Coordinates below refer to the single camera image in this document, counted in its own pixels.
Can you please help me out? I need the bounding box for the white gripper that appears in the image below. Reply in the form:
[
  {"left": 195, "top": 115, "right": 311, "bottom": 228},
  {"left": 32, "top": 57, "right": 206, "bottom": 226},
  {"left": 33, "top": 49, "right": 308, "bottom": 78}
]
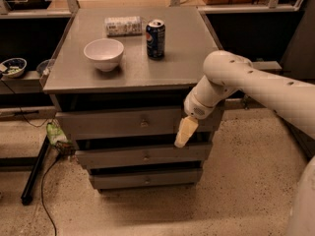
[{"left": 174, "top": 91, "right": 214, "bottom": 148}]

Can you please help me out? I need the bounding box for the grey top drawer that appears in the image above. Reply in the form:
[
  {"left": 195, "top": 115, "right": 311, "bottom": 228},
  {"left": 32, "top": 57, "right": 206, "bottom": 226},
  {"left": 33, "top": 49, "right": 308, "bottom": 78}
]
[{"left": 54, "top": 105, "right": 225, "bottom": 141}]

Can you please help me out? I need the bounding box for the grey drawer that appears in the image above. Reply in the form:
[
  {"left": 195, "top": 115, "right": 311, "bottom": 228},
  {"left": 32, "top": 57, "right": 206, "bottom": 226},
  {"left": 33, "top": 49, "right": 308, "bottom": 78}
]
[
  {"left": 54, "top": 105, "right": 225, "bottom": 141},
  {"left": 76, "top": 143, "right": 213, "bottom": 169},
  {"left": 90, "top": 168, "right": 203, "bottom": 190}
]

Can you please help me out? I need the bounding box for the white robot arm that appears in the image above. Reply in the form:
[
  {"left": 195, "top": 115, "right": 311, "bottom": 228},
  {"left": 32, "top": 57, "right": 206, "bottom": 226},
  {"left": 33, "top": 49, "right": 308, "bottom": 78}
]
[{"left": 174, "top": 50, "right": 315, "bottom": 236}]

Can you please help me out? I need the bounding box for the grey middle drawer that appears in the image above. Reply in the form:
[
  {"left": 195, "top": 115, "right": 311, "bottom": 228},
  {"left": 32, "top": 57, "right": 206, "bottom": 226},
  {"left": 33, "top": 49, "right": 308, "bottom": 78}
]
[{"left": 76, "top": 143, "right": 213, "bottom": 169}]

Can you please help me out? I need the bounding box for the grey drawer cabinet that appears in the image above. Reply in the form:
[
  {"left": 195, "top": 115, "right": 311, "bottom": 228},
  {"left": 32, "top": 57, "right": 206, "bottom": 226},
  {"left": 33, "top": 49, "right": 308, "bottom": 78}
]
[{"left": 43, "top": 7, "right": 222, "bottom": 177}]

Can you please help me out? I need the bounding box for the grey bottom drawer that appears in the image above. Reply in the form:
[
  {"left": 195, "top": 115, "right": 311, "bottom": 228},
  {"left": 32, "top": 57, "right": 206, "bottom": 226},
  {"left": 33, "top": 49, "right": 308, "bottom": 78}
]
[{"left": 90, "top": 168, "right": 203, "bottom": 190}]

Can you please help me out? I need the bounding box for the blue pepsi can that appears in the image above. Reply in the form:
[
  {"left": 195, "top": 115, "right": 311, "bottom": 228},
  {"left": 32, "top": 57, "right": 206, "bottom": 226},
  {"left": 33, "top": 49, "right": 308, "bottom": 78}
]
[{"left": 146, "top": 19, "right": 165, "bottom": 59}]

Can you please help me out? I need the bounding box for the white ceramic bowl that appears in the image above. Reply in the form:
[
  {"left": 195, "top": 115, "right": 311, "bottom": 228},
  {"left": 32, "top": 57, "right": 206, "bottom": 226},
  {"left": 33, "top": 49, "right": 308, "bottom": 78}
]
[{"left": 84, "top": 38, "right": 124, "bottom": 72}]

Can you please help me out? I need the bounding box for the lying clear plastic bottle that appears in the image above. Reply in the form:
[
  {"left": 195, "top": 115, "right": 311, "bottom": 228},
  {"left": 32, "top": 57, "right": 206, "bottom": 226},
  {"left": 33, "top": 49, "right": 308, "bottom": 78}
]
[{"left": 104, "top": 16, "right": 142, "bottom": 36}]

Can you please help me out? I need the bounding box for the green chip bag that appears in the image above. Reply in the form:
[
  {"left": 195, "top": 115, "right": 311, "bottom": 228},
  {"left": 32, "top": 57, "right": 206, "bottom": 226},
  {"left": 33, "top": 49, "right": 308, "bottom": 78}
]
[{"left": 46, "top": 122, "right": 74, "bottom": 154}]

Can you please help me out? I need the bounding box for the small grey bowl on shelf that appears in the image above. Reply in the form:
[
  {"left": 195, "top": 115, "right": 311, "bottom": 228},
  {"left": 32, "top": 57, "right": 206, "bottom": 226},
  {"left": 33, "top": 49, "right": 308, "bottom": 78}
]
[{"left": 36, "top": 59, "right": 55, "bottom": 76}]

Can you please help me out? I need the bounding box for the black metal bar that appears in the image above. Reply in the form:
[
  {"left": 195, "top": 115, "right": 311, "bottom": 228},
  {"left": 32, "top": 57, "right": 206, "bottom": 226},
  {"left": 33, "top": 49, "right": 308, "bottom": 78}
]
[{"left": 21, "top": 137, "right": 50, "bottom": 206}]

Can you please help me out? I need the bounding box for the blue white bowl on shelf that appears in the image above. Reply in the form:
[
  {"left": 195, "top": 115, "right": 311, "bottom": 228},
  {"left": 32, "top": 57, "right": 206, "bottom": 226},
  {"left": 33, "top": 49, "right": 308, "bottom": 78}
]
[{"left": 0, "top": 58, "right": 28, "bottom": 78}]

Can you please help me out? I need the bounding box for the grey low shelf rail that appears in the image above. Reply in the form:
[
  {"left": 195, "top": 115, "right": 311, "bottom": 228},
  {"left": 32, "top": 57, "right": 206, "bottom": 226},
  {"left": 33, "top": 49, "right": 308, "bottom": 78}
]
[{"left": 253, "top": 61, "right": 282, "bottom": 73}]

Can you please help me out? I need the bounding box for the black floor cable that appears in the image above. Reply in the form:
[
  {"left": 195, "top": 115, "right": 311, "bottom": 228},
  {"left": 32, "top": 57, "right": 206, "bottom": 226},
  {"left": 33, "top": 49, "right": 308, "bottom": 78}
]
[{"left": 39, "top": 154, "right": 63, "bottom": 236}]

